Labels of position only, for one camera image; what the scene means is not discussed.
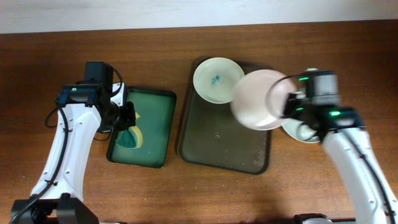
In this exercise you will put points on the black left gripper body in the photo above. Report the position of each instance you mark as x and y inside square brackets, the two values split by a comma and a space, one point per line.
[122, 117]

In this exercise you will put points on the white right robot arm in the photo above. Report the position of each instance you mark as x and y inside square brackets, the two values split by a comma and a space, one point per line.
[344, 137]

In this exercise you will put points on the white plate with green stain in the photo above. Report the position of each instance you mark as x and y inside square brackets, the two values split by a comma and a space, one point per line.
[215, 78]

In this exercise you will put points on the white stacked plate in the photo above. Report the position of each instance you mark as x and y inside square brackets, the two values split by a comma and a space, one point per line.
[300, 131]

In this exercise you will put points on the green water tray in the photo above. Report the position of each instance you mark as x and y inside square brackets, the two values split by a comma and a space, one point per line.
[154, 115]

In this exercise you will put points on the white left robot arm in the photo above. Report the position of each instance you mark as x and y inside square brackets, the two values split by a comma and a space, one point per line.
[93, 105]

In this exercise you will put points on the dark serving tray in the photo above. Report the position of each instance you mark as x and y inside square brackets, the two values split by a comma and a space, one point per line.
[209, 135]

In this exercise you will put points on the yellow green sponge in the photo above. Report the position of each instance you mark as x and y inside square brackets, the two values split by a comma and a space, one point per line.
[131, 138]

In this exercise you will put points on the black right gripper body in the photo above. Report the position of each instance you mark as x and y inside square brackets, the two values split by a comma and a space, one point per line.
[291, 107]

